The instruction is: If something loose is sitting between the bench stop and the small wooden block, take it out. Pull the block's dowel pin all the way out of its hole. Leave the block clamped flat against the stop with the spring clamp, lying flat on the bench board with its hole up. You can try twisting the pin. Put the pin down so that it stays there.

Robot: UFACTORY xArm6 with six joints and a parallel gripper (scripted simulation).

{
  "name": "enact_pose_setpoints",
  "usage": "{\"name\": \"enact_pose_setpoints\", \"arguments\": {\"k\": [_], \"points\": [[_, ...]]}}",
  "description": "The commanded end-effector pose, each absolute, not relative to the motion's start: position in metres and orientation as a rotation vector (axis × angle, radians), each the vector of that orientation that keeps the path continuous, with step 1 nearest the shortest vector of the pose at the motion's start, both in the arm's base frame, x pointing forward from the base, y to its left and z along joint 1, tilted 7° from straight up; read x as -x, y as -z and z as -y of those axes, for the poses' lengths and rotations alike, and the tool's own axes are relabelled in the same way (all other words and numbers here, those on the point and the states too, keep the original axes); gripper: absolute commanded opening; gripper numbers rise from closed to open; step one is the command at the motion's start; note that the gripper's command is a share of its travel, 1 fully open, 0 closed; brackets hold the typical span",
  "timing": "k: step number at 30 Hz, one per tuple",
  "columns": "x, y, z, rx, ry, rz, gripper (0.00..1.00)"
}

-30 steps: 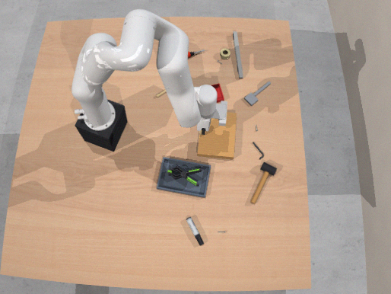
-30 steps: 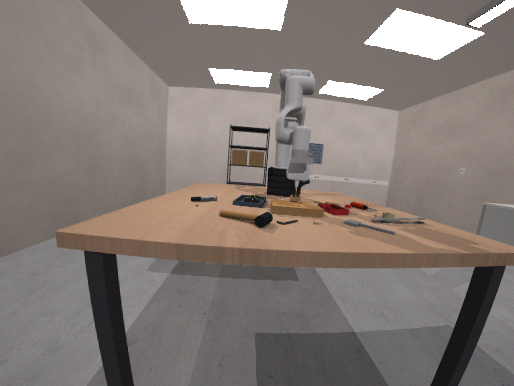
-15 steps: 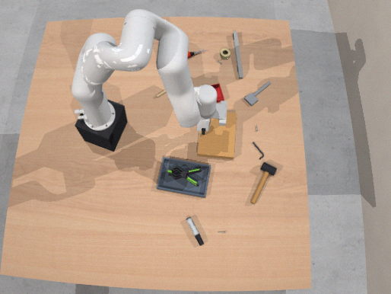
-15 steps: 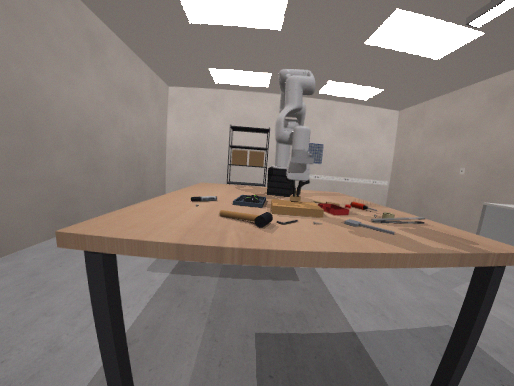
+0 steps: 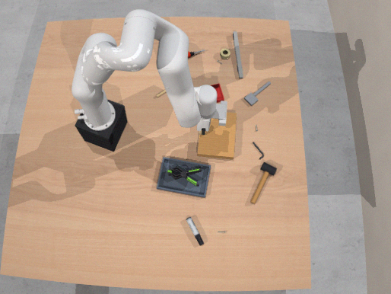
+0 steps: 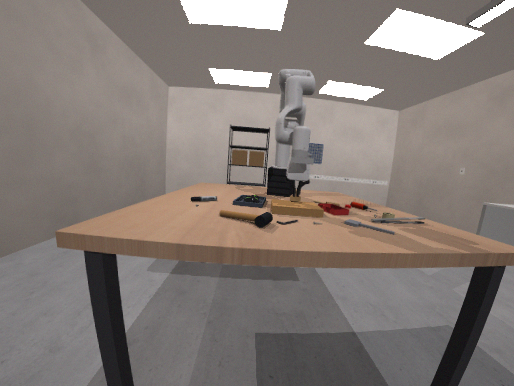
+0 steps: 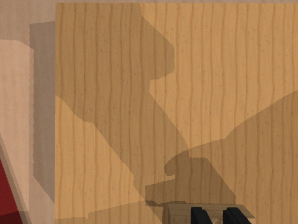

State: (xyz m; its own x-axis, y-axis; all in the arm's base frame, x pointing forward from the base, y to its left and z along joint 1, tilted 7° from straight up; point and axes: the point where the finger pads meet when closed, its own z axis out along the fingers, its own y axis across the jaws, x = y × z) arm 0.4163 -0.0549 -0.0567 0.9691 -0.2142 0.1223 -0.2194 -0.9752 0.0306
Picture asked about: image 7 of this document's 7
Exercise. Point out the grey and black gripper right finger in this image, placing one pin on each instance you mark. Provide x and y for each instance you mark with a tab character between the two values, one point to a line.
232	215

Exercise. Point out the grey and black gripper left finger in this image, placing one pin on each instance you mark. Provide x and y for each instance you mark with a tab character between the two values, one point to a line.
199	216

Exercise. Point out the small wooden block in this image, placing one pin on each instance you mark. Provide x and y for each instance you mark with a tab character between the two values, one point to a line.
181	213

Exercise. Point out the light brown wooden board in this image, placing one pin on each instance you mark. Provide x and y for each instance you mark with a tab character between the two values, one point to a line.
175	103

